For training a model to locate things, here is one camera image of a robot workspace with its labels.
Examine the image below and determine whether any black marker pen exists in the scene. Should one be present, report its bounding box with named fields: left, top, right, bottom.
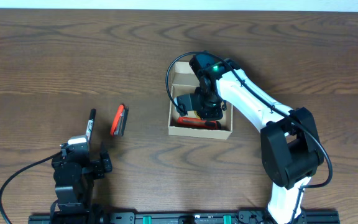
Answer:
left=85, top=108, right=96, bottom=142

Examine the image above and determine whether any red stapler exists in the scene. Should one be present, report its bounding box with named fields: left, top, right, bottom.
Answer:
left=110, top=104, right=129, bottom=136

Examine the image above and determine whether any red utility knife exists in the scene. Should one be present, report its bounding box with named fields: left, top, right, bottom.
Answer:
left=177, top=116, right=222, bottom=130

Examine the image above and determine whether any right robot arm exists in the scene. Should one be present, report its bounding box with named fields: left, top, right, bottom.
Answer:
left=186, top=52, right=330, bottom=223

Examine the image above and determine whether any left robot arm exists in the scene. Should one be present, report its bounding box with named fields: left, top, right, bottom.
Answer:
left=50, top=143, right=112, bottom=224

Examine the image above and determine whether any cardboard box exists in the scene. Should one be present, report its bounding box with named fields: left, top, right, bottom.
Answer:
left=168, top=62, right=233, bottom=140

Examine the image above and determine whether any black mounting rail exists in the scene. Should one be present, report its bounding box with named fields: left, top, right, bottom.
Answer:
left=28, top=211, right=341, bottom=224

